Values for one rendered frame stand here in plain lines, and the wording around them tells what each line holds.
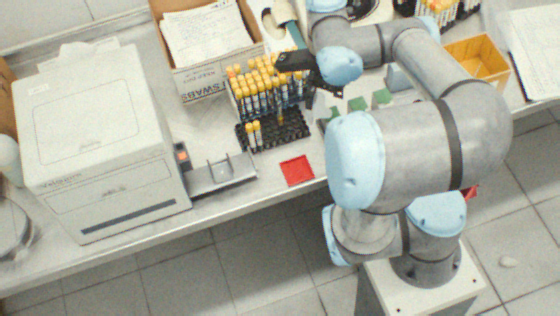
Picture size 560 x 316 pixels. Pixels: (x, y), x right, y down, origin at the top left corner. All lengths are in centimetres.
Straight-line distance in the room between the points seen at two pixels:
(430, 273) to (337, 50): 49
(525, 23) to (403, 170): 113
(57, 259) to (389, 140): 97
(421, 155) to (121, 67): 78
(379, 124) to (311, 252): 162
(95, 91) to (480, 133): 83
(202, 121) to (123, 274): 99
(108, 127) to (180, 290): 118
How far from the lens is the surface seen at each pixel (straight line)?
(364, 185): 70
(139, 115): 123
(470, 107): 74
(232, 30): 165
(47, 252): 150
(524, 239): 243
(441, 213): 112
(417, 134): 71
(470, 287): 131
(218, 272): 231
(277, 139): 147
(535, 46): 174
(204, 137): 153
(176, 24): 170
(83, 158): 121
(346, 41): 108
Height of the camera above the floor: 214
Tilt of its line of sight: 59 degrees down
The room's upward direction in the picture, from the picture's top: 8 degrees counter-clockwise
